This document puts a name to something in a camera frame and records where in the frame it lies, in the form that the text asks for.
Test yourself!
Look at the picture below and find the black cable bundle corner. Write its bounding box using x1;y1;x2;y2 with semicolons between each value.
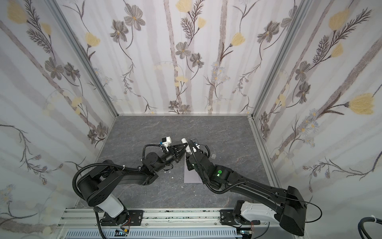
357;216;382;239

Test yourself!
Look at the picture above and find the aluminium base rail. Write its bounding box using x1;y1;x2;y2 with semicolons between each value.
57;208;233;230

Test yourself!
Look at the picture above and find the black corrugated cable conduit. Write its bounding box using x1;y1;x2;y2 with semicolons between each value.
72;162;141;239

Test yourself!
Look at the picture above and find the grey paper envelope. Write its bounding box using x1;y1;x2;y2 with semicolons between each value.
184;167;202;184

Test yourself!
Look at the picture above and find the white glue stick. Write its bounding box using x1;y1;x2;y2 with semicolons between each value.
181;138;192;154

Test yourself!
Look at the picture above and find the white slotted cable duct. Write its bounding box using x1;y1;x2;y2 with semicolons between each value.
61;228;242;239

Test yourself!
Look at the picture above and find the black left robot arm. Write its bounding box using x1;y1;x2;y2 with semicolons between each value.
72;142;188;226

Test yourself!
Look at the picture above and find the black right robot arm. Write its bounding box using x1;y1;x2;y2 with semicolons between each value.
186;148;307;236

